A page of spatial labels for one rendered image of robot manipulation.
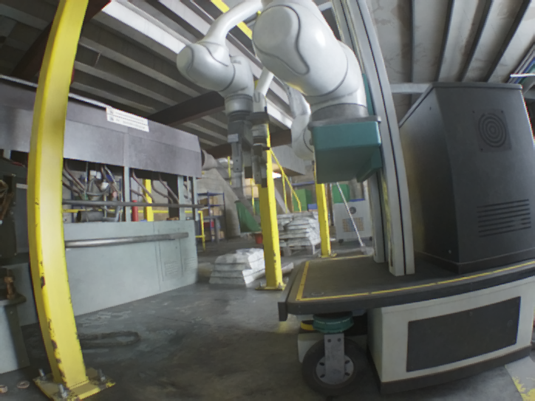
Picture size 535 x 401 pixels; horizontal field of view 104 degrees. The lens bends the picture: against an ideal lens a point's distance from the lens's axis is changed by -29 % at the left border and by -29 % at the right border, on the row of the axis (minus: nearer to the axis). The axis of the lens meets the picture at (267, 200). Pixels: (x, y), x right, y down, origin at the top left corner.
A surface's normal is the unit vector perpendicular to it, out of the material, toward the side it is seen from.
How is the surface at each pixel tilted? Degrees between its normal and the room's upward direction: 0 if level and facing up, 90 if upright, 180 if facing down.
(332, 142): 90
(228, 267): 65
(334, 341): 90
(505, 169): 90
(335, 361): 90
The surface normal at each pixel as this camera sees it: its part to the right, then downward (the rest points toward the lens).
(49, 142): 0.90, -0.11
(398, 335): -0.17, -0.06
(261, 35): -0.47, 0.06
